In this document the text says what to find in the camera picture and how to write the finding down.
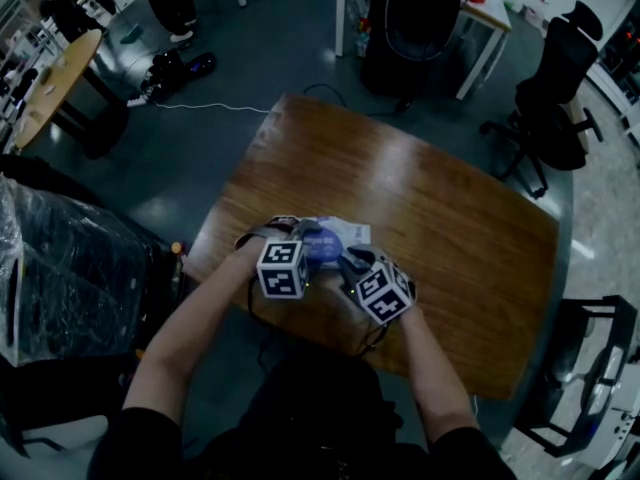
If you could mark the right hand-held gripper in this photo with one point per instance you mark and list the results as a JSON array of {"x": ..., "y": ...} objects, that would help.
[{"x": 382, "y": 293}]

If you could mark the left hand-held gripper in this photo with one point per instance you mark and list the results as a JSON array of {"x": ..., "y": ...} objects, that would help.
[{"x": 280, "y": 268}]

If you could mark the blue round object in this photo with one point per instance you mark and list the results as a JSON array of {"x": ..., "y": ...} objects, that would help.
[{"x": 325, "y": 248}]

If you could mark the person's right forearm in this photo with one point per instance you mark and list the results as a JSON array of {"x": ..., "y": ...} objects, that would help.
[{"x": 430, "y": 368}]

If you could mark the person's left forearm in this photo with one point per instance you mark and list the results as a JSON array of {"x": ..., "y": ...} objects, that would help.
[{"x": 200, "y": 328}]

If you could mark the person's black shirt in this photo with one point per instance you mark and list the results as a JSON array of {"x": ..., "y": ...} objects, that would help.
[{"x": 310, "y": 418}]

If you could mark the white power strip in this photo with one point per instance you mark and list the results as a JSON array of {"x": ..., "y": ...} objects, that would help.
[{"x": 136, "y": 102}]

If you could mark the black equipment bags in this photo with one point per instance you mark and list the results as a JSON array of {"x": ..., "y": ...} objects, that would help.
[{"x": 170, "y": 68}]

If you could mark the plastic-wrapped black object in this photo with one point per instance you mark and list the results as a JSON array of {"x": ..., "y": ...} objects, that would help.
[{"x": 75, "y": 268}]

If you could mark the black office chair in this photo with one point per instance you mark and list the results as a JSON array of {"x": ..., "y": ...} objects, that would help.
[{"x": 550, "y": 113}]

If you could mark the round wooden table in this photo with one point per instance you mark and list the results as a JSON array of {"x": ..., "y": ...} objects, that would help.
[{"x": 60, "y": 78}]

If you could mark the white table with light top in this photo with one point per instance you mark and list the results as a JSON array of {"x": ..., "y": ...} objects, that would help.
[{"x": 492, "y": 15}]

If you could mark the white shelving unit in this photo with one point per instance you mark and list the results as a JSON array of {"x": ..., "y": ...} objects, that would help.
[{"x": 607, "y": 85}]

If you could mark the black metal frame cart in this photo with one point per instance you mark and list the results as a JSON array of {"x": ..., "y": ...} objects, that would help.
[{"x": 600, "y": 308}]

